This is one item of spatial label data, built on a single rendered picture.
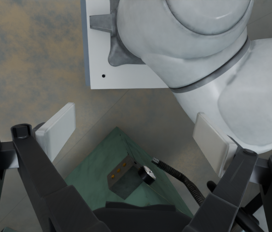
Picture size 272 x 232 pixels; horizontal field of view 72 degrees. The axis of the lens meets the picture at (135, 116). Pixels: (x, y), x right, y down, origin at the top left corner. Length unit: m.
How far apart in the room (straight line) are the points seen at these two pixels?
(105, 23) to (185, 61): 0.23
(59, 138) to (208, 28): 0.19
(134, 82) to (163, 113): 0.85
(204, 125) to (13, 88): 1.15
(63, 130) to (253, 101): 0.25
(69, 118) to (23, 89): 1.05
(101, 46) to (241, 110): 0.33
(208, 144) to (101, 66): 0.35
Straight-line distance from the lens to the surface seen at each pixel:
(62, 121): 0.17
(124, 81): 0.48
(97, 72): 0.47
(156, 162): 0.73
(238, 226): 0.71
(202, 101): 0.32
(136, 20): 0.28
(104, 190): 0.89
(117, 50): 0.46
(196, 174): 1.69
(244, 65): 0.32
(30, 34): 1.21
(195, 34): 0.24
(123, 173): 0.68
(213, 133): 0.17
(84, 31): 0.57
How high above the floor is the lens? 1.17
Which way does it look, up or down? 68 degrees down
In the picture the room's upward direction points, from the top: 140 degrees clockwise
